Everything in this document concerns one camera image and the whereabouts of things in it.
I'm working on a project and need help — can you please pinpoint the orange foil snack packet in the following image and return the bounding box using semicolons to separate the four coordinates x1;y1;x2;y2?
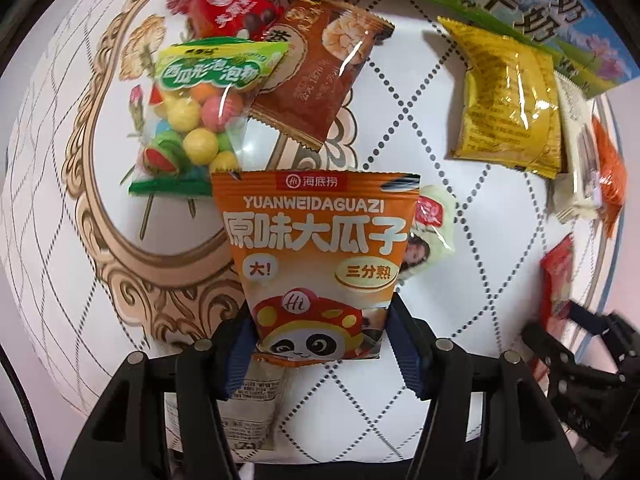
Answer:
592;117;628;238

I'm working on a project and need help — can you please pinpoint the yellow snack packet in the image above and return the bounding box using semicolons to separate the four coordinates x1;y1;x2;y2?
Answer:
437;16;566;181

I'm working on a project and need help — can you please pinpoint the brown rice cracker packet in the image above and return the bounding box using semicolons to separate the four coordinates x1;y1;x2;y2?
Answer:
247;0;396;153

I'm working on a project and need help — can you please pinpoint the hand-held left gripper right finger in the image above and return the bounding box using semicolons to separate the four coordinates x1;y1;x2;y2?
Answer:
387;295;583;480

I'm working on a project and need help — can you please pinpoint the cream snack packet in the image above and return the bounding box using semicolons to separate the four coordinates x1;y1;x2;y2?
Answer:
550;72;603;223

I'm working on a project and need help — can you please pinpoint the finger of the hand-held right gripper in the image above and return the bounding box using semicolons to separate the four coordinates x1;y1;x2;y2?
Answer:
521;324;601;381
567;301;621;336

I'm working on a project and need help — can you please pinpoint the grey white snack packet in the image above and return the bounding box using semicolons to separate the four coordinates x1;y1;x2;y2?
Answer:
165;360;286;466

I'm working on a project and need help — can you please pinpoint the red triangular snack packet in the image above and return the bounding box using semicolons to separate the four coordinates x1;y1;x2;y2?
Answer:
185;0;286;41

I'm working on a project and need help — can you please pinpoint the green bubble gum bag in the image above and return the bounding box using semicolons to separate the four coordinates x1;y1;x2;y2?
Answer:
127;37;291;198

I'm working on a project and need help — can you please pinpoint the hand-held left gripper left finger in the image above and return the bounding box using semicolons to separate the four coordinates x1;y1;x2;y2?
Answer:
62;310;261;480

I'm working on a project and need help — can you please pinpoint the small white candy packet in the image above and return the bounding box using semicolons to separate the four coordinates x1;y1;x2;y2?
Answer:
397;184;458;286

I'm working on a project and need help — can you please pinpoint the orange sunflower seed packet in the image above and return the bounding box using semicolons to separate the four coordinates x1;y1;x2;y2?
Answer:
210;170;423;368

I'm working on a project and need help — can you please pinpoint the black cable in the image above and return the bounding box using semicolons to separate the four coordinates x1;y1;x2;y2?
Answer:
0;350;53;480

